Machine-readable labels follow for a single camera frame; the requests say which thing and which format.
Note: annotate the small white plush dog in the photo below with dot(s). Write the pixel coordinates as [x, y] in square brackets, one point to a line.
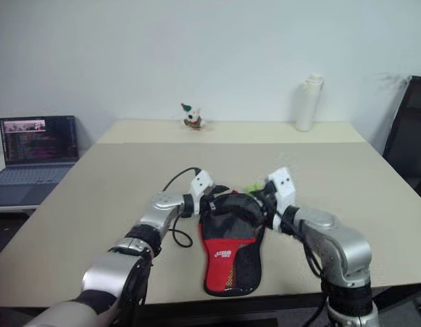
[191, 117]

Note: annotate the open grey laptop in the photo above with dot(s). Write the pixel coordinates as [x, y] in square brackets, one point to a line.
[36, 143]

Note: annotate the white water bottle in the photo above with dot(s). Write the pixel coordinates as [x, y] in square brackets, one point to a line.
[307, 105]

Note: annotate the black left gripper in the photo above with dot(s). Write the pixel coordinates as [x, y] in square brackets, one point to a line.
[210, 203]

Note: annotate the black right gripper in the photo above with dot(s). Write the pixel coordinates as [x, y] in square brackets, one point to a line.
[269, 199]

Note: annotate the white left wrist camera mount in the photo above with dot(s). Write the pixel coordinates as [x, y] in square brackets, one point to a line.
[201, 182]

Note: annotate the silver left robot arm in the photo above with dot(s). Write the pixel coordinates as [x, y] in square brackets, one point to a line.
[105, 272]

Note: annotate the black office chair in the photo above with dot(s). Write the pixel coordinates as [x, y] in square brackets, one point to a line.
[411, 136]

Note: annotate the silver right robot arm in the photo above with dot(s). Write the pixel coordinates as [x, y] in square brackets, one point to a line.
[346, 252]

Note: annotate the black and red paddle case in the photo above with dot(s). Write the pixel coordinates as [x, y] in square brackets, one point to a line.
[219, 265]

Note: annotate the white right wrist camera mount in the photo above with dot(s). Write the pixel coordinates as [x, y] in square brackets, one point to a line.
[282, 185]

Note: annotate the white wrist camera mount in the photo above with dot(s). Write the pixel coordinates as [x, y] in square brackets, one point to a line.
[201, 182]
[282, 185]

